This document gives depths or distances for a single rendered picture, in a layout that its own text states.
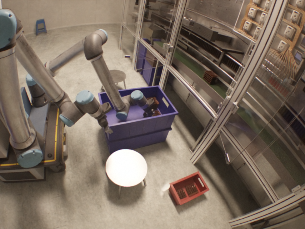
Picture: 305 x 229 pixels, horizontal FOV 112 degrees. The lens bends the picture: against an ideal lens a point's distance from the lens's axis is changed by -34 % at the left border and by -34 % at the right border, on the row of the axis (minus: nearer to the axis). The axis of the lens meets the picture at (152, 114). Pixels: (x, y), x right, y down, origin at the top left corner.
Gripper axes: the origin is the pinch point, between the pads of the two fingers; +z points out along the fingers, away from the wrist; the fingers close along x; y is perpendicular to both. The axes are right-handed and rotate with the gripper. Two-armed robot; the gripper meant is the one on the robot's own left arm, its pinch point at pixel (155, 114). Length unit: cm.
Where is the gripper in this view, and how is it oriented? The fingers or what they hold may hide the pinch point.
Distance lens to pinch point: 151.6
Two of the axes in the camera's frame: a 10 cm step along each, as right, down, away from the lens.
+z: 3.8, 4.8, 7.9
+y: -8.4, 5.4, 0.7
